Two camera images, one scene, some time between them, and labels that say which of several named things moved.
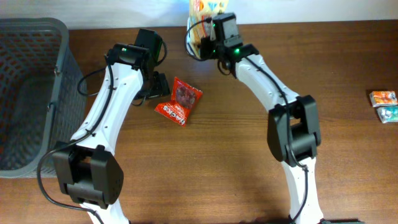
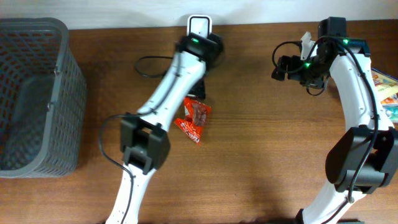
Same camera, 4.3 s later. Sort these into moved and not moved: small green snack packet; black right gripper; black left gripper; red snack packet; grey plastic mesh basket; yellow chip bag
Moved: yellow chip bag; black right gripper; red snack packet; black left gripper
Not moved: grey plastic mesh basket; small green snack packet
